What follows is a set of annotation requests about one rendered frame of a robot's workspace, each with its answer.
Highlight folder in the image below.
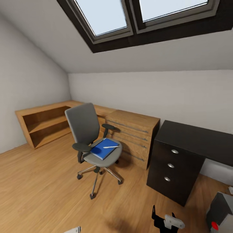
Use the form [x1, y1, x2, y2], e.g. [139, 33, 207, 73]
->
[90, 138, 118, 160]

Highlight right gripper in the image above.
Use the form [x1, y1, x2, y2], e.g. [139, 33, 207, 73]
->
[152, 206, 178, 233]

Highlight swivel chair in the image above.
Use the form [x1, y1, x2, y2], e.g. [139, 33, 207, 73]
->
[65, 103, 123, 199]

